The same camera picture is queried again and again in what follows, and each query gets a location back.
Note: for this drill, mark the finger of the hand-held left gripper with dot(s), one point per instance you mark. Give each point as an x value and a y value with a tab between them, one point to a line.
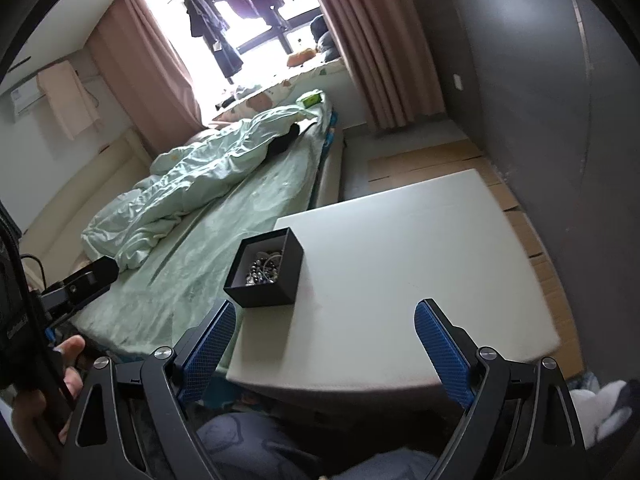
85	285

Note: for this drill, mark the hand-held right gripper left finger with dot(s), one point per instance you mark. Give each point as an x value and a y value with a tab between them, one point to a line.
210	345

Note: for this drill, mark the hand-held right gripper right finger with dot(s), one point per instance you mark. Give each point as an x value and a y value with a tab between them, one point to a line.
440	350

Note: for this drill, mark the black jewelry box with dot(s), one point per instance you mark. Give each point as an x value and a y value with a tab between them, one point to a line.
280	290

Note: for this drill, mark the person's left hand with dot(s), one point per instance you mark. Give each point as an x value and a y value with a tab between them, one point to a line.
72	347

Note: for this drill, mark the person's leg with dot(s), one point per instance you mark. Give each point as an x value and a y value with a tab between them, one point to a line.
260	450

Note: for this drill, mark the bed with green sheet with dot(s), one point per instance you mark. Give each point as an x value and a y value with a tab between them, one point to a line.
225	220

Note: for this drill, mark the white table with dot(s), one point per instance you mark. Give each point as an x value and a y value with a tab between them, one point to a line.
530	240

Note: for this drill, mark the light green duvet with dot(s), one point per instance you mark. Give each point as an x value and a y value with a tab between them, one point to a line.
200	175

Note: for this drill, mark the white slipper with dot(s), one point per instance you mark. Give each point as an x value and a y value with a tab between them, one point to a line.
595	405

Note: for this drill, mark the pink towel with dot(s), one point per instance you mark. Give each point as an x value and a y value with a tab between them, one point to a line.
67	97

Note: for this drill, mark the black cloth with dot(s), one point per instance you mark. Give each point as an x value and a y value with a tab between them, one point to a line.
282	140

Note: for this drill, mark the pink curtain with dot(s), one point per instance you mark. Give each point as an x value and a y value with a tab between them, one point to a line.
380	45
145	70

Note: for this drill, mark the blue mattress pad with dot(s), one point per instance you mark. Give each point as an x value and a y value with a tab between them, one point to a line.
329	132

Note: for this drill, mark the small green box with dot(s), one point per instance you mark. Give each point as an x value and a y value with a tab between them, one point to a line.
311	100

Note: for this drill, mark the orange item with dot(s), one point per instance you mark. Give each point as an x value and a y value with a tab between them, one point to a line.
301	57

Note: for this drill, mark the dark blue plush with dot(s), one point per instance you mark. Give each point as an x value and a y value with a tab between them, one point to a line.
325	37

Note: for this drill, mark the white wall switch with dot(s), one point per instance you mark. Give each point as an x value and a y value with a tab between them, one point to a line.
457	83

